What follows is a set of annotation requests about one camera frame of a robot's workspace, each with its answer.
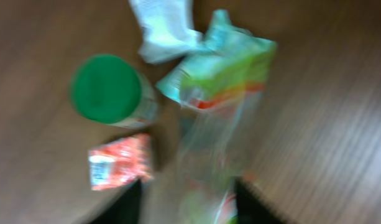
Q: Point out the small red tissue pack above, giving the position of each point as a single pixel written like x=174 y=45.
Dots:
x=121 y=162

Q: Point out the teal patterned pouch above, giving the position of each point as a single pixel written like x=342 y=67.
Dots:
x=229 y=62

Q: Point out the green lid jar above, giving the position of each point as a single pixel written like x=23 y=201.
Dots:
x=106 y=89

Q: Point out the green candy bag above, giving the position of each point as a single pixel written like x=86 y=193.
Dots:
x=209 y=156

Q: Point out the white Hansaplast plaster box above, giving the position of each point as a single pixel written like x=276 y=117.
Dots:
x=167 y=29

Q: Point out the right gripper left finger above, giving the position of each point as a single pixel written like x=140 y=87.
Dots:
x=125 y=209

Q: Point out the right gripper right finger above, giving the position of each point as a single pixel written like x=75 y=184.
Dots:
x=251 y=209

